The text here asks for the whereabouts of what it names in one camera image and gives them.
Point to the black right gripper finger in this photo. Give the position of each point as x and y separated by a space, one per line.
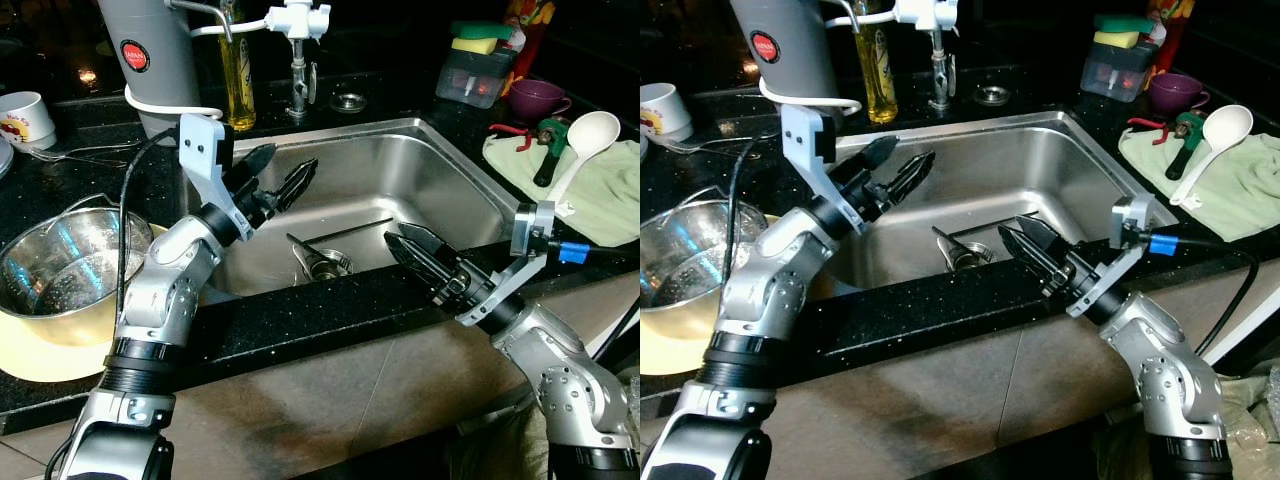
432 247
1032 262
1045 241
420 270

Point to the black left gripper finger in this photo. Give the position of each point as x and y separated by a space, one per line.
878 158
256 166
912 178
295 185

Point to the shiny steel pot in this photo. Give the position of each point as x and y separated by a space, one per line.
60 270
690 270

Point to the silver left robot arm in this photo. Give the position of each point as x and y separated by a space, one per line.
760 300
160 300

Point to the steel sink drain strainer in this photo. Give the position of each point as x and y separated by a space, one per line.
965 255
325 263

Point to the stainless steel sink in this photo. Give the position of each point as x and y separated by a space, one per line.
1030 170
400 180

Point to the yellow oil bottle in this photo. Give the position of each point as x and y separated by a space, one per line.
238 90
875 85

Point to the chrome faucet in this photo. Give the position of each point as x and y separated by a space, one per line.
940 70
302 80

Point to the round steel counter hole cover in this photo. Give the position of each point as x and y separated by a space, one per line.
991 95
348 102

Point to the grey cylinder water filter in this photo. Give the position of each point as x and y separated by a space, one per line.
150 50
785 45

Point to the chrome filter spout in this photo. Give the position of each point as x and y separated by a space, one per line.
215 12
850 10

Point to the white tap fitting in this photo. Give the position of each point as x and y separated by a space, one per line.
295 20
925 12

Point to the steel fork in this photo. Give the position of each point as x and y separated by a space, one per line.
95 152
720 143

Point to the clear sponge holder dispenser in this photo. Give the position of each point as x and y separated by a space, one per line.
475 85
1115 78

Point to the light green towel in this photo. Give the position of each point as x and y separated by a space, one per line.
1245 185
610 190

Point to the purple cup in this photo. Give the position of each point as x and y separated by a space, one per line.
1175 93
535 100

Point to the white plastic ladle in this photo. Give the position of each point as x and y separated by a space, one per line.
595 135
1228 128

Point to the clear bubble wrap sheet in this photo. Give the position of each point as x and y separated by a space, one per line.
1250 415

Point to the yellow green sponge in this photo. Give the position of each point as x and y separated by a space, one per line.
480 38
1122 32

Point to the cream yellow plate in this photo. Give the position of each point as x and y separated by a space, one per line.
670 370
50 360

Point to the white printed mug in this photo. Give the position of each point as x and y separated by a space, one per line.
663 112
25 120

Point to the red yellow packet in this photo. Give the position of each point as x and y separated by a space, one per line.
1172 30
530 35

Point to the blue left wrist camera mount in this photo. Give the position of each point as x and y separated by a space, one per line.
205 150
805 145

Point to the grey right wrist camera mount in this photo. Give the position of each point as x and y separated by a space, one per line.
1135 222
530 230

